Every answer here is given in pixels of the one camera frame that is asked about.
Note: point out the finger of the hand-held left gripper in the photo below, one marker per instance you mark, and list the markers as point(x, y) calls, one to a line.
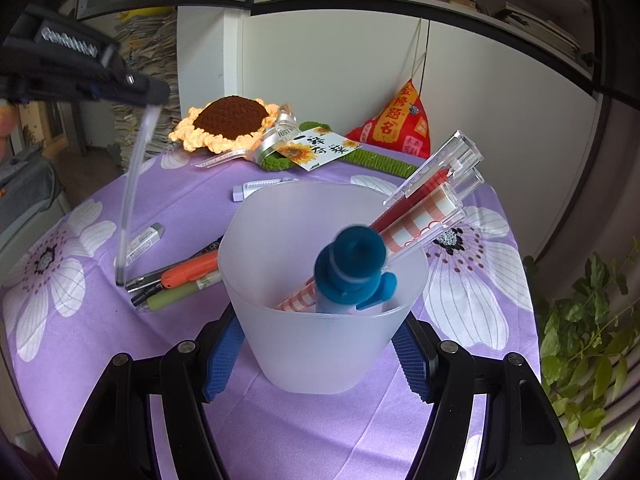
point(145, 91)

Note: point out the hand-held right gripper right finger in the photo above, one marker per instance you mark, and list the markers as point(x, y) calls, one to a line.
point(415, 365)

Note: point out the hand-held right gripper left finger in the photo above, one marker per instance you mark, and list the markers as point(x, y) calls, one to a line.
point(220, 360)

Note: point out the green pen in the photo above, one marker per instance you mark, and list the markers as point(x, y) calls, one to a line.
point(175, 297)

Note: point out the clear plastic pen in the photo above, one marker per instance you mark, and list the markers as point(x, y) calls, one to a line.
point(134, 170)

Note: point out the translucent white plastic cup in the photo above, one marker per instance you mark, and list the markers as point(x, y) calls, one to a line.
point(320, 350)

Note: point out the black pen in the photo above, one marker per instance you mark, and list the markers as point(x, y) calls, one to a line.
point(210, 247)

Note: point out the blue pen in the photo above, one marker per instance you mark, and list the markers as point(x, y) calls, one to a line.
point(350, 260)

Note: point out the white eraser with sleeve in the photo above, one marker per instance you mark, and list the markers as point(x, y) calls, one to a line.
point(145, 242)

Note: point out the orange gingham pen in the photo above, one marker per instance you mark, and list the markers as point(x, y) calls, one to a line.
point(425, 210)

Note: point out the pile of books and papers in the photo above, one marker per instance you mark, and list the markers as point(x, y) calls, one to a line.
point(150, 50)

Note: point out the yellow object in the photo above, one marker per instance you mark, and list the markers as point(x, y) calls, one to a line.
point(145, 11)

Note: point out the purple floral tablecloth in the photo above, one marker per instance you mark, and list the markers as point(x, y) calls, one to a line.
point(300, 425)

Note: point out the grey bag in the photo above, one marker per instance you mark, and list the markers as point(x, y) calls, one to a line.
point(30, 195)

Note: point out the white satin ribbon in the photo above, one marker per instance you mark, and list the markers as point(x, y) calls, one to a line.
point(272, 132)

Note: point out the green leafy plant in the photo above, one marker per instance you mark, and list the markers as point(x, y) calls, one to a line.
point(590, 340)

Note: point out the sunflower print card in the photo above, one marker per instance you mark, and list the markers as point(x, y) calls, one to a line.
point(320, 147)

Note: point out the red triangular hanging pouch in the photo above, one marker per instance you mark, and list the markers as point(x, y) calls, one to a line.
point(390, 125)

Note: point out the pinkish grey curtain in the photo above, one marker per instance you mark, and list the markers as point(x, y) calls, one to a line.
point(622, 175)

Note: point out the stack of flat books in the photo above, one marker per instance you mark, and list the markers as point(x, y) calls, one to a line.
point(540, 27)
point(460, 0)

